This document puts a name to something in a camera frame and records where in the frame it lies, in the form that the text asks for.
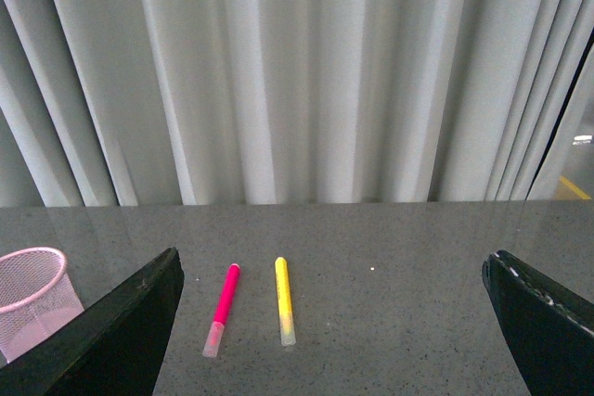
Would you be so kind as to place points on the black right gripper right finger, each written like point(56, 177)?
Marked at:
point(548, 328)

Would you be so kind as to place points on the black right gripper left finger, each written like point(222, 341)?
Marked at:
point(115, 347)

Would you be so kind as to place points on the pink highlighter pen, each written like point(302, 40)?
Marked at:
point(222, 311)

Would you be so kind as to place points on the pink mesh pen cup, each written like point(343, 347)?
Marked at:
point(37, 299)

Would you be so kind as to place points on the yellow highlighter pen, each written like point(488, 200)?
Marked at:
point(285, 311)

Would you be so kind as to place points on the white pleated curtain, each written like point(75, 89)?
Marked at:
point(197, 102)

